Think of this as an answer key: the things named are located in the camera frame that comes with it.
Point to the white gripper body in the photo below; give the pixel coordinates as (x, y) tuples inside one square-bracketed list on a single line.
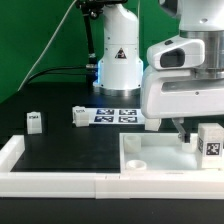
[(171, 88)]

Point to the black camera stand pole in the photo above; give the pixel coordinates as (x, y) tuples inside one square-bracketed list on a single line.
[(91, 9)]

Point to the white U-shaped fence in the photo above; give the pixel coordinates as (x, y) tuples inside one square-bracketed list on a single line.
[(127, 185)]

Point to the white square tabletop tray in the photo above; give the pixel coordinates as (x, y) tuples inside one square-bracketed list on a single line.
[(147, 152)]

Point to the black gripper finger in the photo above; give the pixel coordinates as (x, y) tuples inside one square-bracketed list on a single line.
[(183, 135)]

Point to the printed marker sheet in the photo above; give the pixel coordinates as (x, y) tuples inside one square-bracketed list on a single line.
[(115, 116)]

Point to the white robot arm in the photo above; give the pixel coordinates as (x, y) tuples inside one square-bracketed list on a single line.
[(121, 71)]

